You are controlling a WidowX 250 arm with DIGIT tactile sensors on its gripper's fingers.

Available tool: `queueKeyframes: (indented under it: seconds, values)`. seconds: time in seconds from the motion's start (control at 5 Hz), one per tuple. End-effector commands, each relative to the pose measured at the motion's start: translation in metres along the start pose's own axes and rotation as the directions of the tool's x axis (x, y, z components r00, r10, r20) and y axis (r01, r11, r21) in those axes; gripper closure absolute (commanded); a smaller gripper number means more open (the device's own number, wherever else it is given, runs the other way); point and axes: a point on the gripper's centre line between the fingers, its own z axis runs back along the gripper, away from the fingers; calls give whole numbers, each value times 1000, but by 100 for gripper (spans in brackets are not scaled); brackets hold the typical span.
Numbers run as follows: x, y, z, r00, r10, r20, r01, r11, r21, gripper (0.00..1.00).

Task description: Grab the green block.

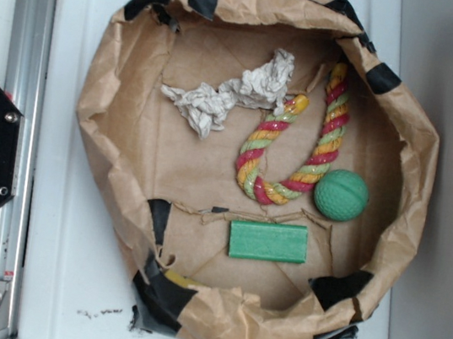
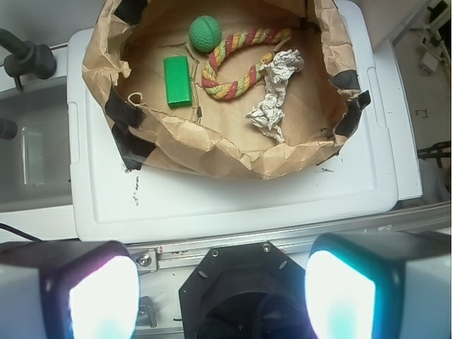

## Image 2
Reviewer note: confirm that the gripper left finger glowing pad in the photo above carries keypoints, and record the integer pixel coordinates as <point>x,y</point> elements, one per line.
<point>68,289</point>

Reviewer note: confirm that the crumpled brown paper bag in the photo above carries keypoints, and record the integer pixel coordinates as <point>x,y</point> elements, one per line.
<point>123,69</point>

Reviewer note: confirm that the multicolour braided rope toy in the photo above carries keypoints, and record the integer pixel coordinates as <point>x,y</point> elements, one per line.
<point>238,63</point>

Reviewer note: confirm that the green dimpled ball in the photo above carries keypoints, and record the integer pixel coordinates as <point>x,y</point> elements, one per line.
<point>205,34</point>

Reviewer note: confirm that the clear plastic storage bin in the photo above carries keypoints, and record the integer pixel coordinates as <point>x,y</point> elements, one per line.
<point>35,163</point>

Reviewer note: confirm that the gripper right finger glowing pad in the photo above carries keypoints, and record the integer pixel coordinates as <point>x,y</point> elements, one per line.
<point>379,285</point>

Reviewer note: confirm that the green rectangular block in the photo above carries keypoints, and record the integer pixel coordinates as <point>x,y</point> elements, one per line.
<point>177,81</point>

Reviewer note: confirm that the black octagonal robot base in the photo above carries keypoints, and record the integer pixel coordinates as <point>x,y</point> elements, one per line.
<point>245,291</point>

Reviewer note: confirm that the white plastic bin lid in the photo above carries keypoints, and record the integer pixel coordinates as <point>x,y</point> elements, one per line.
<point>375,169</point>

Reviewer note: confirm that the dark grey clamp knob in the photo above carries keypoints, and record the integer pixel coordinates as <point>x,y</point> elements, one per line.
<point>25,57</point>

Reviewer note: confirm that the aluminium extrusion rail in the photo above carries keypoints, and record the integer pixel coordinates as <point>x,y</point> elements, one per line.
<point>292,240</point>

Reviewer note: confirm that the crumpled white paper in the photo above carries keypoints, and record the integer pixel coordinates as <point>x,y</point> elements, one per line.
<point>268,113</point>

